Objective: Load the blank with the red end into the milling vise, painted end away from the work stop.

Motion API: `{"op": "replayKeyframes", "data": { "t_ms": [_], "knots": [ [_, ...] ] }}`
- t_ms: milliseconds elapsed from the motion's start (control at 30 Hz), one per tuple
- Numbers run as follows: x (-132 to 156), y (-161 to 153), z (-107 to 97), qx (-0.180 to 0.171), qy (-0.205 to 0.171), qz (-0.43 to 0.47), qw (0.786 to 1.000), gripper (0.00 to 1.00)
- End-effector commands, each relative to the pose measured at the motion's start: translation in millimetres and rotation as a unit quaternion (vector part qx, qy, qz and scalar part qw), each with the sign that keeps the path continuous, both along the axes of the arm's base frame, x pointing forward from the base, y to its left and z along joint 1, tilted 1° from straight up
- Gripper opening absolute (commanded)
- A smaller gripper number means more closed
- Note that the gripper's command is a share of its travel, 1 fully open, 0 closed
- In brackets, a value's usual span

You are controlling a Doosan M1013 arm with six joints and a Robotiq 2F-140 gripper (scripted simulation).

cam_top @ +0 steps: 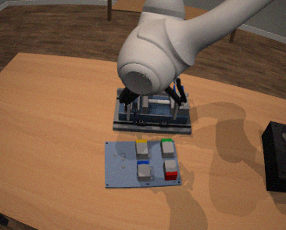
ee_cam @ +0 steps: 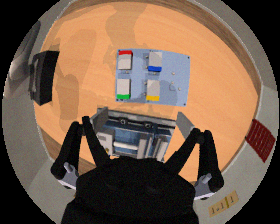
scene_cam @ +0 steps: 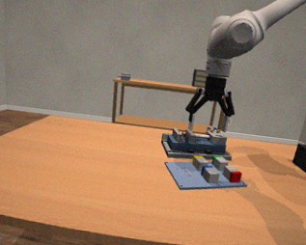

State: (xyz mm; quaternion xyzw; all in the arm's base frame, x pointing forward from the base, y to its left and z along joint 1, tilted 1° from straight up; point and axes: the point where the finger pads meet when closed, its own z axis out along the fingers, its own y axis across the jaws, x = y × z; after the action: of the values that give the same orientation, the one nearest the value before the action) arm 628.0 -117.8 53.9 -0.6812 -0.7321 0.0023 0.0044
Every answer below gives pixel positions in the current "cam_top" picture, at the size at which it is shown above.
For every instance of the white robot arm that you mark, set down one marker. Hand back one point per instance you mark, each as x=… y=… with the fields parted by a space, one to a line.
x=156 y=52

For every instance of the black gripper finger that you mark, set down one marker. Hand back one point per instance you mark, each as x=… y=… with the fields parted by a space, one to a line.
x=178 y=100
x=127 y=97

